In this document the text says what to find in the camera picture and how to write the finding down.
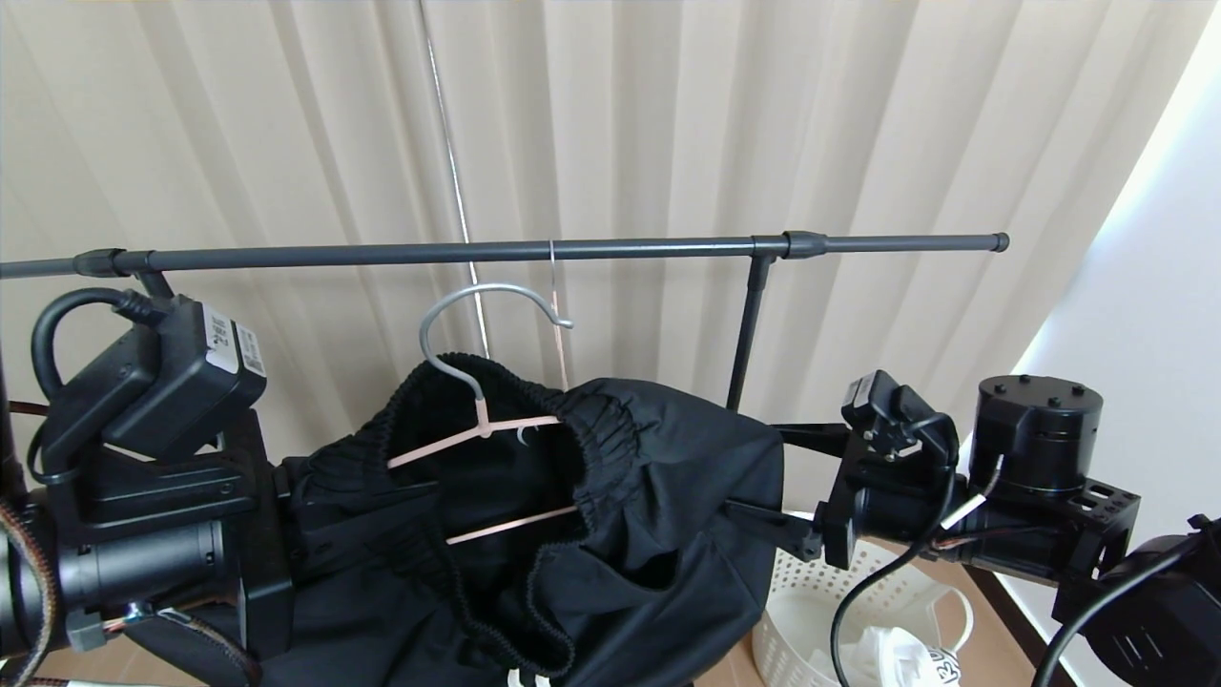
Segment white printed garment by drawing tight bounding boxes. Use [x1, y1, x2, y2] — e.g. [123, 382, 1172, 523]
[838, 625, 964, 687]

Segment pink clothes hanger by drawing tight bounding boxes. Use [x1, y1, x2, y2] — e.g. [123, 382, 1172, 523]
[548, 239, 573, 392]
[385, 282, 585, 548]

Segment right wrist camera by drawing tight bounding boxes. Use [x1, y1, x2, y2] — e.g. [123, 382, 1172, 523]
[840, 369, 962, 470]

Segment black clothes rack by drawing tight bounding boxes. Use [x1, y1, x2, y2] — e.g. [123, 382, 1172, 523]
[0, 231, 1010, 413]

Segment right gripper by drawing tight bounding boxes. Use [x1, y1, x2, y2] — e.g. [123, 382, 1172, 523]
[723, 423, 966, 573]

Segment black shorts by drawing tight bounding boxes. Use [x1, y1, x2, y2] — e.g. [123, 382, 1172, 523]
[122, 353, 789, 687]

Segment white laundry basket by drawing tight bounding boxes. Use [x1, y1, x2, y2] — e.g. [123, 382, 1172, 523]
[751, 520, 976, 687]

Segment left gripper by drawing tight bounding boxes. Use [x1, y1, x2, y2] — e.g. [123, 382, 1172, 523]
[55, 408, 295, 661]

